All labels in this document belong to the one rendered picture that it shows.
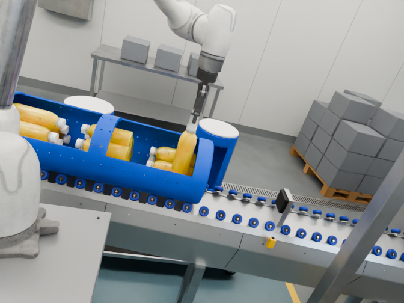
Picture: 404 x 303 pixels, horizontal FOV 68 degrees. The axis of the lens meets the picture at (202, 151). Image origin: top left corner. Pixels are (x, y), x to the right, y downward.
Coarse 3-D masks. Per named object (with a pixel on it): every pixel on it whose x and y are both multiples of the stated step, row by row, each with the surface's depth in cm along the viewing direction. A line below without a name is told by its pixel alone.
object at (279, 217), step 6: (282, 192) 139; (288, 192) 139; (282, 198) 137; (288, 198) 134; (276, 204) 142; (282, 204) 135; (288, 204) 134; (276, 210) 144; (282, 210) 136; (288, 210) 135; (276, 216) 142; (282, 216) 137; (276, 222) 141; (282, 222) 138
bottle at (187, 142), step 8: (184, 136) 117; (192, 136) 117; (184, 144) 117; (192, 144) 118; (176, 152) 121; (184, 152) 118; (192, 152) 120; (176, 160) 121; (184, 160) 120; (176, 168) 122; (184, 168) 122
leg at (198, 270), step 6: (192, 270) 152; (198, 270) 146; (204, 270) 146; (192, 276) 148; (198, 276) 148; (192, 282) 149; (198, 282) 149; (186, 288) 156; (192, 288) 151; (186, 294) 153; (192, 294) 153; (186, 300) 155; (192, 300) 155
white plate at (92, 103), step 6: (72, 96) 182; (78, 96) 184; (84, 96) 187; (66, 102) 172; (72, 102) 174; (78, 102) 176; (84, 102) 179; (90, 102) 181; (96, 102) 184; (102, 102) 186; (84, 108) 171; (90, 108) 174; (96, 108) 176; (102, 108) 178; (108, 108) 181
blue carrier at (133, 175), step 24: (24, 96) 127; (72, 120) 136; (96, 120) 135; (120, 120) 128; (48, 144) 112; (72, 144) 139; (96, 144) 114; (144, 144) 142; (168, 144) 141; (48, 168) 119; (72, 168) 117; (96, 168) 116; (120, 168) 116; (144, 168) 116; (168, 192) 122; (192, 192) 121
